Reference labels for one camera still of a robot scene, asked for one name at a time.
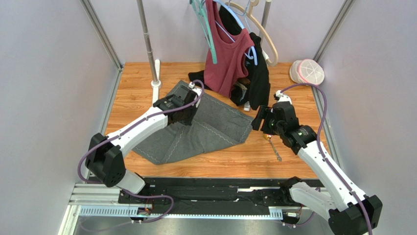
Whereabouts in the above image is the iridescent gold spoon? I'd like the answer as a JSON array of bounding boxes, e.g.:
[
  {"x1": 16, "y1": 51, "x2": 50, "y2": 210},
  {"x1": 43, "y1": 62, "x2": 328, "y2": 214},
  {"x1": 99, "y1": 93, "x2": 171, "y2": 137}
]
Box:
[{"x1": 263, "y1": 134, "x2": 282, "y2": 162}]

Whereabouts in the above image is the grey cloth napkin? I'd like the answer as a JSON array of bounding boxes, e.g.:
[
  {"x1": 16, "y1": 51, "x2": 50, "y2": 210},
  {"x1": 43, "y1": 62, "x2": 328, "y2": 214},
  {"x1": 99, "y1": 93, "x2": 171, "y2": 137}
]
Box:
[{"x1": 133, "y1": 93, "x2": 253, "y2": 165}]

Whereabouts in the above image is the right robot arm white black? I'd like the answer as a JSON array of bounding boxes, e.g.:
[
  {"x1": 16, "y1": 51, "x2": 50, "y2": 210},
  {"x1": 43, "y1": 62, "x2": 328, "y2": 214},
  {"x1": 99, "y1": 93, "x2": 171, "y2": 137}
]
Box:
[{"x1": 252, "y1": 101, "x2": 383, "y2": 235}]

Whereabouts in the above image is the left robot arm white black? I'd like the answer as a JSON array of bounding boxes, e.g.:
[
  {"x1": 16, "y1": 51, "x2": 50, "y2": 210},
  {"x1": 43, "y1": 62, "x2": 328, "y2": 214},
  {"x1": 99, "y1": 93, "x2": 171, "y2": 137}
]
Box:
[{"x1": 81, "y1": 83, "x2": 204, "y2": 194}]

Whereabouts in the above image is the white rack foot right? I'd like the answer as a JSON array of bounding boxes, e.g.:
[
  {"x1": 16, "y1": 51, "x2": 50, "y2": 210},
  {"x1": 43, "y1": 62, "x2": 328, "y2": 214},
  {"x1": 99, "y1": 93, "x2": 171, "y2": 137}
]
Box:
[{"x1": 243, "y1": 101, "x2": 251, "y2": 112}]

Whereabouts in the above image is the white rack base foot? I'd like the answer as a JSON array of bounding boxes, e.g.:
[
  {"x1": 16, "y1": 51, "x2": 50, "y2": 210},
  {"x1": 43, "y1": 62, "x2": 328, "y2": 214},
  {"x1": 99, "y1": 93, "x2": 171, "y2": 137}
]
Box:
[{"x1": 151, "y1": 59, "x2": 162, "y2": 103}]

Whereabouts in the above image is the black t-shirt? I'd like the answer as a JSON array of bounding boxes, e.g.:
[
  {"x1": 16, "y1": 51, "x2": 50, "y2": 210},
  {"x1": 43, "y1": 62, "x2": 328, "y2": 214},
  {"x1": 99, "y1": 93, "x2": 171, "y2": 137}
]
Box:
[{"x1": 187, "y1": 4, "x2": 271, "y2": 111}]

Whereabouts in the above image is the maroon tank top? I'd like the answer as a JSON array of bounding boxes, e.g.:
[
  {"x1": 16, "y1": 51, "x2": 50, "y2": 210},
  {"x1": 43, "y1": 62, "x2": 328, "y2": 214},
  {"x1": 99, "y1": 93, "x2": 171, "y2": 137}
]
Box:
[{"x1": 204, "y1": 0, "x2": 254, "y2": 97}]

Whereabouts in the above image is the light blue plastic hanger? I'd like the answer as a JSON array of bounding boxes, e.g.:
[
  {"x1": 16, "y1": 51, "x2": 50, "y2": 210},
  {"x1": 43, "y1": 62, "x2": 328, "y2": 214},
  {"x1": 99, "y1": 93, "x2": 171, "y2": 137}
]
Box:
[{"x1": 213, "y1": 0, "x2": 259, "y2": 66}]

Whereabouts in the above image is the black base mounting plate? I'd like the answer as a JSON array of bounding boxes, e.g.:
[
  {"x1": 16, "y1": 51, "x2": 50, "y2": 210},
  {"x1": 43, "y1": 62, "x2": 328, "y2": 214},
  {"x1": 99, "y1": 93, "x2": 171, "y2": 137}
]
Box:
[{"x1": 118, "y1": 177, "x2": 300, "y2": 216}]

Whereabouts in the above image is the teal plastic hanger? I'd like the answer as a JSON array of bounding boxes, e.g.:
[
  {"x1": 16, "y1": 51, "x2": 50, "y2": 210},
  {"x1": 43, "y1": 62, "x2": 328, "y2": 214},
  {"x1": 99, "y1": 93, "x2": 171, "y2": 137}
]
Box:
[{"x1": 189, "y1": 0, "x2": 218, "y2": 64}]

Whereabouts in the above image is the grey rack pole left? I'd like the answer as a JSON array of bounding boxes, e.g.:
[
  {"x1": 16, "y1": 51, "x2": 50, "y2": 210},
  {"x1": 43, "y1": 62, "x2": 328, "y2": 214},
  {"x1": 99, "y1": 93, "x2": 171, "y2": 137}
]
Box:
[{"x1": 136, "y1": 0, "x2": 155, "y2": 67}]

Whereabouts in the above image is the grey rack pole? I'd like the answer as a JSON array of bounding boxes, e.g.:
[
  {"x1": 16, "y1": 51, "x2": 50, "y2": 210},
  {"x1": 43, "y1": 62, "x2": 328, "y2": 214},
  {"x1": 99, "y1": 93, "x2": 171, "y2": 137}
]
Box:
[
  {"x1": 136, "y1": 0, "x2": 155, "y2": 67},
  {"x1": 261, "y1": 0, "x2": 272, "y2": 29}
]

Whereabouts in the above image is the grey rack pole right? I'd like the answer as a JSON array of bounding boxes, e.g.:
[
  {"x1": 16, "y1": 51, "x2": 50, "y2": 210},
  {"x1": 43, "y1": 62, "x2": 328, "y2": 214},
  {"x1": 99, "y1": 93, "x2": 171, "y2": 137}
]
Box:
[{"x1": 261, "y1": 0, "x2": 272, "y2": 29}]

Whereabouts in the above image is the beige wooden hanger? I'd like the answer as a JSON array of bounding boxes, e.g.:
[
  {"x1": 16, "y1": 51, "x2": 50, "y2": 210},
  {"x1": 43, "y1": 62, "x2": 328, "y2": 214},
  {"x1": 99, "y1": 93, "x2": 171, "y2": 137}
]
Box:
[{"x1": 226, "y1": 0, "x2": 279, "y2": 67}]

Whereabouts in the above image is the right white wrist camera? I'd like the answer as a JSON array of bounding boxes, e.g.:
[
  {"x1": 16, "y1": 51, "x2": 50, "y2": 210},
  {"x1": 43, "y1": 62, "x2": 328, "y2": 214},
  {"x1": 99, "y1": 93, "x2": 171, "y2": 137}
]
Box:
[{"x1": 274, "y1": 90, "x2": 292, "y2": 104}]

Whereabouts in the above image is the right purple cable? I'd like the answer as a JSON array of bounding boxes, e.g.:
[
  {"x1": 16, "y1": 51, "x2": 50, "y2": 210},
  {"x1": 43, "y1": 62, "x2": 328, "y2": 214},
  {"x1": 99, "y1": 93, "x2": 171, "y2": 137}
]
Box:
[{"x1": 279, "y1": 82, "x2": 373, "y2": 235}]

